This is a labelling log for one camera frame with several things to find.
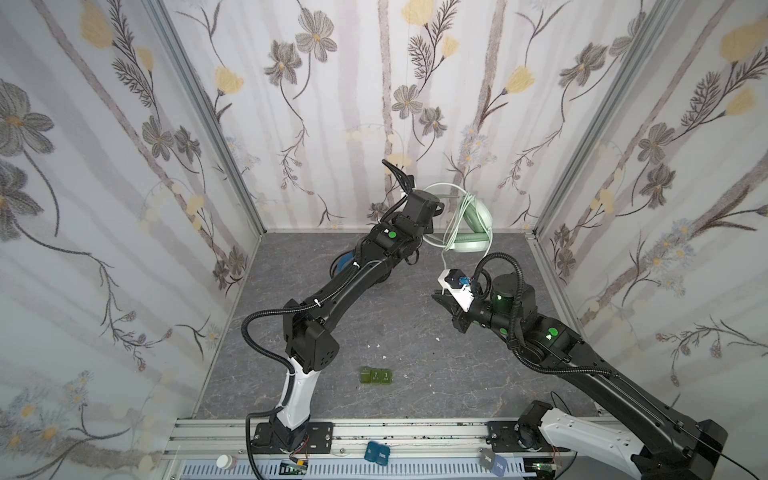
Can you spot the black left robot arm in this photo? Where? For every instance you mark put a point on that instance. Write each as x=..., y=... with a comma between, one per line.
x=308, y=325

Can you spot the small circuit board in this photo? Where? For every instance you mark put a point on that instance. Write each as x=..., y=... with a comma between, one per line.
x=293, y=467

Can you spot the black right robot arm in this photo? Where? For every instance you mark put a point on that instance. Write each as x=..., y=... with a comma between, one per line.
x=653, y=440

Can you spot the blue square tag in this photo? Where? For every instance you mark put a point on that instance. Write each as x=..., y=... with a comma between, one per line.
x=377, y=453

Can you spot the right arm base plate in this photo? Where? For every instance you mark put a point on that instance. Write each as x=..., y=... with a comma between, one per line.
x=509, y=437

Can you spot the aluminium frame rail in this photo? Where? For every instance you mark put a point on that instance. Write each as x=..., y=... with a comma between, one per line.
x=407, y=438

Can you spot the white round cap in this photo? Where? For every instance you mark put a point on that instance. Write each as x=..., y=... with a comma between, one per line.
x=226, y=462

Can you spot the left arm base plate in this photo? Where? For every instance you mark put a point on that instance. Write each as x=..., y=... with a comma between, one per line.
x=310, y=437

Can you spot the black blue headphones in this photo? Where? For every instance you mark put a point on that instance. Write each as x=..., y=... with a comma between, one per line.
x=339, y=263

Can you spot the white cable duct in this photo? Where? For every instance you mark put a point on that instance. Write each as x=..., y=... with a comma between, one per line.
x=406, y=468

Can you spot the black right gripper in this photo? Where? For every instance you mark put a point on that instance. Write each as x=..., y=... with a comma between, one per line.
x=458, y=316

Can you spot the green plastic block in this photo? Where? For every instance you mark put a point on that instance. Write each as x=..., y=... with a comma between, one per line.
x=370, y=375

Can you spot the mint green headphones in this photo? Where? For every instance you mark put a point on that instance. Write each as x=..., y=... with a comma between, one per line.
x=470, y=229

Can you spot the grey blue tag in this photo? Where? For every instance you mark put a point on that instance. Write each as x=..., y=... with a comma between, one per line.
x=492, y=462

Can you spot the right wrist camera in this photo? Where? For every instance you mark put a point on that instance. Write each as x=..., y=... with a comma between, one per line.
x=455, y=290

